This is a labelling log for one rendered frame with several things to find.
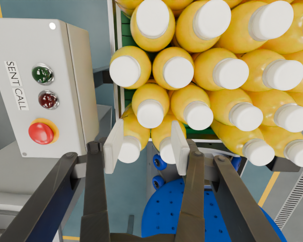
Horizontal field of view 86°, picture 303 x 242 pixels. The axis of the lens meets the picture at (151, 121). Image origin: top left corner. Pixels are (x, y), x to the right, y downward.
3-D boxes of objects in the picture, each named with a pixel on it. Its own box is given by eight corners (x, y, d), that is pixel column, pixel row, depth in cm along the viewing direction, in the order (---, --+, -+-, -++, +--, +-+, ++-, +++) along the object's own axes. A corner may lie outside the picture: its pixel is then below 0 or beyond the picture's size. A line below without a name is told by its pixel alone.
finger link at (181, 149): (182, 148, 14) (190, 148, 14) (171, 119, 21) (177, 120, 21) (178, 175, 15) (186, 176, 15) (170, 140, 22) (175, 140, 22)
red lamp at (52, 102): (43, 107, 23) (38, 109, 22) (39, 91, 23) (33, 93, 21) (58, 107, 23) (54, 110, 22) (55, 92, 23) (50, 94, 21)
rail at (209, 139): (122, 135, 42) (120, 140, 39) (122, 132, 41) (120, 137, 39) (277, 138, 42) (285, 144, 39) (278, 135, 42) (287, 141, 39)
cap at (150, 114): (159, 126, 26) (160, 130, 24) (135, 121, 26) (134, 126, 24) (165, 102, 25) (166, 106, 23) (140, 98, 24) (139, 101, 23)
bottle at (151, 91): (161, 104, 44) (167, 137, 27) (135, 99, 43) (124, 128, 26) (167, 78, 41) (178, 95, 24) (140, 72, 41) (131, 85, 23)
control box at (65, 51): (55, 131, 36) (19, 159, 26) (31, 29, 28) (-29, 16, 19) (100, 132, 36) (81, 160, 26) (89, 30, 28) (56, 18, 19)
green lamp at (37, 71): (37, 82, 22) (31, 84, 21) (33, 65, 21) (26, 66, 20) (53, 82, 22) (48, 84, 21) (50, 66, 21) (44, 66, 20)
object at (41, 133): (35, 141, 25) (30, 145, 24) (30, 120, 24) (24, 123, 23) (58, 141, 25) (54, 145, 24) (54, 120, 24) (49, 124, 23)
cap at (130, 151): (144, 151, 28) (143, 158, 26) (124, 160, 29) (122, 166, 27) (133, 133, 27) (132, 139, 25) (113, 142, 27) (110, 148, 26)
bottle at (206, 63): (183, 49, 39) (208, 43, 21) (213, 51, 39) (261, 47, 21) (180, 79, 41) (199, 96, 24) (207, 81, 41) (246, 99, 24)
